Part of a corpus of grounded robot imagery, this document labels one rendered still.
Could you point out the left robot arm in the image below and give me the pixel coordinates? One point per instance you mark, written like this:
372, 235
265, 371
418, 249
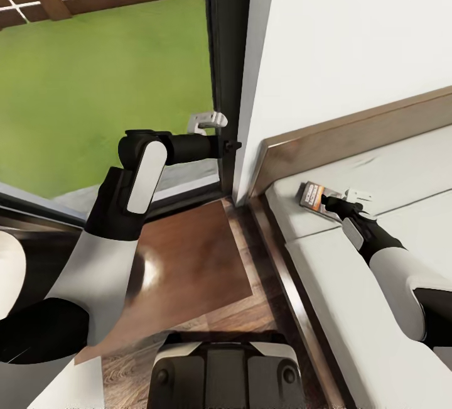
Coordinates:
86, 301

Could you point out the fixed window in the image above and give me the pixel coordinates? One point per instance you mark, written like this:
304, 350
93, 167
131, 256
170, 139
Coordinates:
76, 74

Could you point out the bed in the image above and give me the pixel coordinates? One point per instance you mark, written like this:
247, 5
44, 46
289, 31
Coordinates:
402, 153

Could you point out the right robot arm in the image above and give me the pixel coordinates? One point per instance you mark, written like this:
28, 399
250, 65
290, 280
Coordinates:
419, 297

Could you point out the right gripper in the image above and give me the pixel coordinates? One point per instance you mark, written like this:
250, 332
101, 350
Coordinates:
336, 205

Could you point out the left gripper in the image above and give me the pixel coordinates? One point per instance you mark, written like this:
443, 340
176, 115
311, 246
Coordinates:
203, 147

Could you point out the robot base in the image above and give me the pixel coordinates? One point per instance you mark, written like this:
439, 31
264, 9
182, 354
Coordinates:
226, 375

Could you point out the hardback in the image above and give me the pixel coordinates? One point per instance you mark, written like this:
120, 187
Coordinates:
311, 200

